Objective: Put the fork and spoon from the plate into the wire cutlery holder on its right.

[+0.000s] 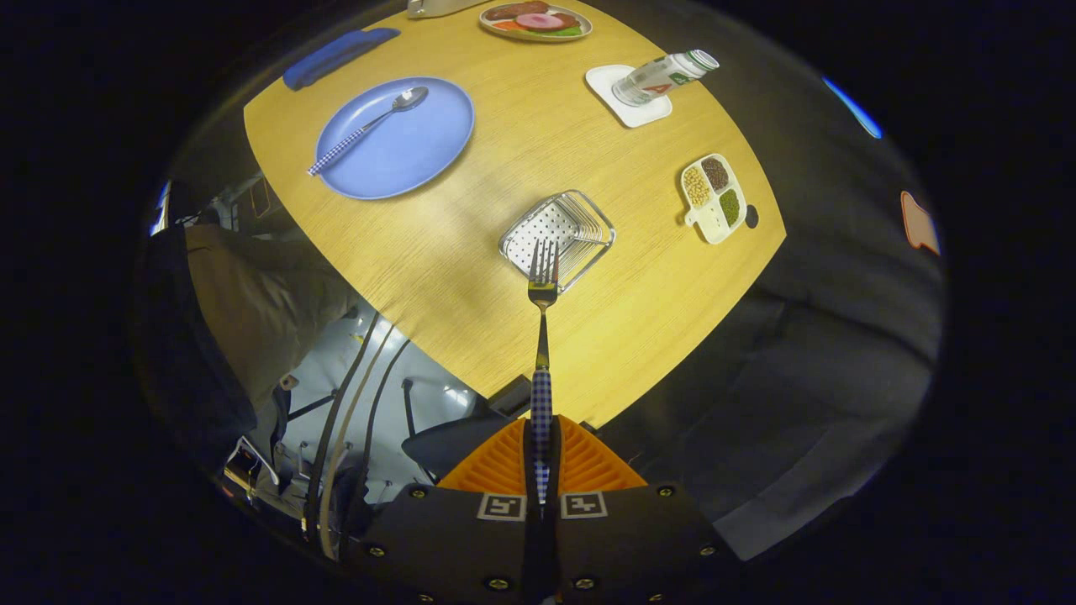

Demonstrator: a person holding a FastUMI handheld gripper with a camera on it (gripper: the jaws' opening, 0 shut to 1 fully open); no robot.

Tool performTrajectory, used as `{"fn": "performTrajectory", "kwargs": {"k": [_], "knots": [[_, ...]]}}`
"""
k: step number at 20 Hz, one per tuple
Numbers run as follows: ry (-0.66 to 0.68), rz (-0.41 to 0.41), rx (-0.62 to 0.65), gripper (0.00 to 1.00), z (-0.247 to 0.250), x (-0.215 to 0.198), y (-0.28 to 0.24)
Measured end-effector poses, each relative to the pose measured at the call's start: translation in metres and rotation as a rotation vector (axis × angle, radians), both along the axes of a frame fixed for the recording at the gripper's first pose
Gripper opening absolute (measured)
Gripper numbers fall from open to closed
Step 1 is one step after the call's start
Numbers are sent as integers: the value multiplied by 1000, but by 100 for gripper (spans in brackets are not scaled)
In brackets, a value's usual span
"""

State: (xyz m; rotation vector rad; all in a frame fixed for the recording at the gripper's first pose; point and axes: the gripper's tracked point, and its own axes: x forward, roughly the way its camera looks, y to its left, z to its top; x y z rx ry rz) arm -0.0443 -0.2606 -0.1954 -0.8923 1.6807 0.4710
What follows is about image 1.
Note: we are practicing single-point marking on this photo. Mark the blue towel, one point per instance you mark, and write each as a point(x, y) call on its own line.
point(336, 57)

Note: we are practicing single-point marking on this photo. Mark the orange carrot slice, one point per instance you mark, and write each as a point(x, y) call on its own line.
point(507, 25)

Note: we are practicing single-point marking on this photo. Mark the blue round plate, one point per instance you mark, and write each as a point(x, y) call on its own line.
point(420, 143)

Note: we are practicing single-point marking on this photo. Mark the divided dish with beans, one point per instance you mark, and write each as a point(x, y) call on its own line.
point(713, 220)

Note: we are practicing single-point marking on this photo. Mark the white drink bottle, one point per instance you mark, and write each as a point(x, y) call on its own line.
point(660, 77)

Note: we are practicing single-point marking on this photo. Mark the oval food plate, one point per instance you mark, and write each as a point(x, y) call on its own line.
point(580, 34)

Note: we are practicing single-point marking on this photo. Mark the black office chair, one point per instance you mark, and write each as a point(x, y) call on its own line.
point(454, 445)

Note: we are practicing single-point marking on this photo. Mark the green lettuce leaf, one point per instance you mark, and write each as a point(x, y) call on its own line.
point(568, 31)

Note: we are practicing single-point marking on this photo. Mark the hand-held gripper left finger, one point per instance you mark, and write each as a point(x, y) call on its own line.
point(454, 538)

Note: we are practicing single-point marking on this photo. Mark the white square coaster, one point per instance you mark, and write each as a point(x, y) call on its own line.
point(643, 116)

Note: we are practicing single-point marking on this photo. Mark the pink ham slice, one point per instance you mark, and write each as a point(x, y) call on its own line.
point(540, 22)

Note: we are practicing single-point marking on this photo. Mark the brown meat piece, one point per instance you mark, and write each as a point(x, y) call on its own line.
point(513, 11)

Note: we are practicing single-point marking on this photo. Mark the person's beige trousers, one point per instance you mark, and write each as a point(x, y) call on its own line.
point(261, 302)

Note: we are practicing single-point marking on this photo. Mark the white toaster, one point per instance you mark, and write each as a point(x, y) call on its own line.
point(437, 7)

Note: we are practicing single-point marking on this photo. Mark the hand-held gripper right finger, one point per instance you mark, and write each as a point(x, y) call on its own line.
point(630, 538)

